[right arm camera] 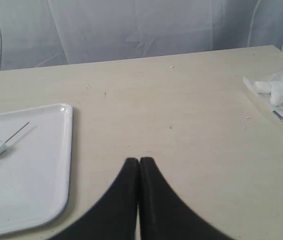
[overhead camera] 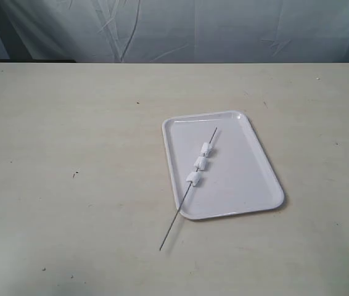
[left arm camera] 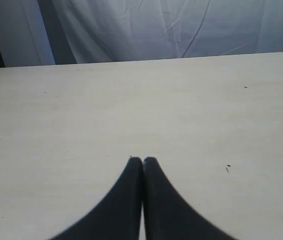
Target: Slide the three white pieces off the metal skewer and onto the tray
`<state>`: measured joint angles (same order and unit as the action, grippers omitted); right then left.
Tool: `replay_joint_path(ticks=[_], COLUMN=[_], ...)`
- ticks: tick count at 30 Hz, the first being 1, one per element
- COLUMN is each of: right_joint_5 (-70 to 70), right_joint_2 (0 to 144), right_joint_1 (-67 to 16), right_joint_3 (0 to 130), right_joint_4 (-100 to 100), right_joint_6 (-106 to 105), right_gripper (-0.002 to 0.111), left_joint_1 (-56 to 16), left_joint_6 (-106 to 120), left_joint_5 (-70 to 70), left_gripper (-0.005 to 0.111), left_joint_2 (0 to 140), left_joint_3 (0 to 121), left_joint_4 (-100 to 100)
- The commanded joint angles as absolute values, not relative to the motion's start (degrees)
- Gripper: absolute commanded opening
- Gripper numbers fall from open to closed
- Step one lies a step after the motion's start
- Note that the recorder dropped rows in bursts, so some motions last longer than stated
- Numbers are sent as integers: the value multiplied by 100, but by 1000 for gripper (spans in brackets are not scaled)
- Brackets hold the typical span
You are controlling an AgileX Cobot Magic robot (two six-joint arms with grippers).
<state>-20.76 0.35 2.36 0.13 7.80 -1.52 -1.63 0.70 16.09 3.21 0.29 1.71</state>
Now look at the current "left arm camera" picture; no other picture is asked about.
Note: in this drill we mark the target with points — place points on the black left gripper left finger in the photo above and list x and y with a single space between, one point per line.
118 215

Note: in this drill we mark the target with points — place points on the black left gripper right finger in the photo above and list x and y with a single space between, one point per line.
167 216

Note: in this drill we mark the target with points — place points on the white backdrop cloth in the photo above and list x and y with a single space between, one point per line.
48 32

